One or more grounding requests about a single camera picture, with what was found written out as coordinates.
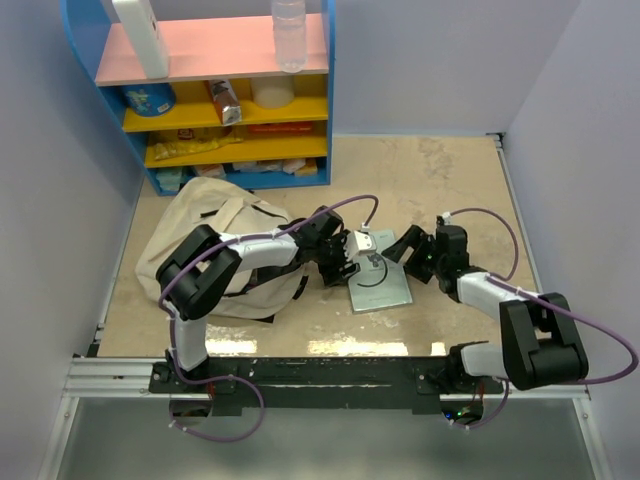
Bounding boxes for beige student backpack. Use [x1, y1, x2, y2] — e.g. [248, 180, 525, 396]
[135, 178, 306, 322]

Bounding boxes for yellow snack packet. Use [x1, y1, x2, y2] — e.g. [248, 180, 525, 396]
[151, 138, 243, 161]

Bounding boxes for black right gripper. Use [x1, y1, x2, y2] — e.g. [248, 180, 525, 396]
[379, 225, 444, 284]

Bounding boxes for blue snack cup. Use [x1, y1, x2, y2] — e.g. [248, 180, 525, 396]
[120, 83, 176, 117]

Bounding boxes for colourful wooden shelf unit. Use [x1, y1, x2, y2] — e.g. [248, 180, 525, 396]
[60, 1, 335, 196]

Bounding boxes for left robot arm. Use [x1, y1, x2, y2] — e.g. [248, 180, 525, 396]
[156, 207, 375, 392]

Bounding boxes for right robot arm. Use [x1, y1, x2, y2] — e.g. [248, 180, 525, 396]
[382, 225, 589, 393]

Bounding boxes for white rectangular bottle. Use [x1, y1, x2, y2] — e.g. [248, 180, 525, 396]
[112, 0, 170, 79]

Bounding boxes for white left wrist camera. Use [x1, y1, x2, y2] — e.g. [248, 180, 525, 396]
[344, 230, 377, 261]

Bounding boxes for orange flat box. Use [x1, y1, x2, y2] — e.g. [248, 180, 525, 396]
[247, 121, 314, 135]

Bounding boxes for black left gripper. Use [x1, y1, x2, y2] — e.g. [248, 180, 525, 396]
[313, 231, 360, 288]

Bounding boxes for aluminium rail frame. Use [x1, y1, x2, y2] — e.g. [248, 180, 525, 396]
[34, 130, 613, 480]

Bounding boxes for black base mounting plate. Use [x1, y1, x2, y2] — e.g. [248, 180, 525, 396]
[149, 356, 503, 416]

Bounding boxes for pale blue hardcover book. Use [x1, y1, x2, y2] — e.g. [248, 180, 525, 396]
[348, 229, 413, 313]

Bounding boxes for brown silver snack packet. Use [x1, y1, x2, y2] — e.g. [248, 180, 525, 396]
[207, 79, 243, 126]

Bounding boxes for white round container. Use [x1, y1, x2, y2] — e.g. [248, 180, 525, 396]
[250, 75, 295, 109]

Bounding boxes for clear plastic water bottle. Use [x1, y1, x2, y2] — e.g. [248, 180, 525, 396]
[271, 0, 308, 74]

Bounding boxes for blue tissue pack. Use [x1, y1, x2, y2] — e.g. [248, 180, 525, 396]
[154, 167, 192, 192]

